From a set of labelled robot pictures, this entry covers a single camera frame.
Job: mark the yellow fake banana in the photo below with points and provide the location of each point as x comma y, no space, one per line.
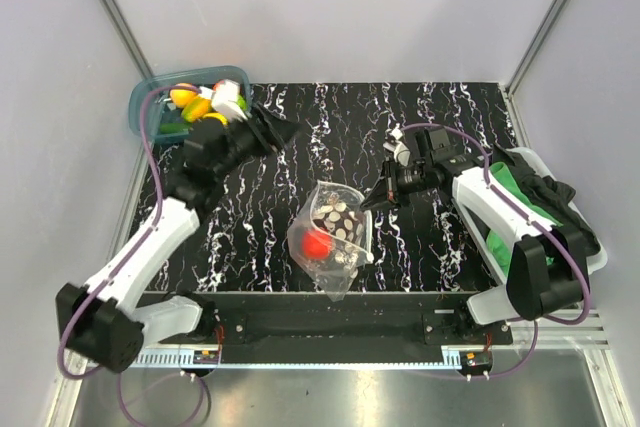
216,116

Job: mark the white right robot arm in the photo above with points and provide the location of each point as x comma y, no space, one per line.
548,267

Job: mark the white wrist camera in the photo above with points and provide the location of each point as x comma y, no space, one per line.
224,99
396,148

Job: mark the black cloth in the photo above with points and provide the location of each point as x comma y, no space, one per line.
544,195

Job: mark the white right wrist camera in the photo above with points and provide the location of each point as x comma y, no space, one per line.
396,148

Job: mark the green fake lime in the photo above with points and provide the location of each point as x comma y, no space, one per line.
242,103

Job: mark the clear polka dot zip bag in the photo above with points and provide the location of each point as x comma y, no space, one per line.
335,209

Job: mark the dark green fake cucumber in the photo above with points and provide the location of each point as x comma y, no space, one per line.
173,128

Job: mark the red fake apple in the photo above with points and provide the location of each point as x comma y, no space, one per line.
316,245

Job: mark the yellow green fake mango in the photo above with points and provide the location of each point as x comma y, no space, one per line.
196,109

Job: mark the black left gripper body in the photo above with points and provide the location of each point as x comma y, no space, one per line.
245,141

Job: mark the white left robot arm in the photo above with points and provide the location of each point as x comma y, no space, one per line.
102,319

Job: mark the yellow fake fruit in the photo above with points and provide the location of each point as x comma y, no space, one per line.
183,94

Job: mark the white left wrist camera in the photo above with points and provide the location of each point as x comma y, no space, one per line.
224,99

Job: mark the blue transparent plastic container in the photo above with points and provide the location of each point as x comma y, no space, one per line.
161,109

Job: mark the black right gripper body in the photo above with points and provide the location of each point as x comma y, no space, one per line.
410,178

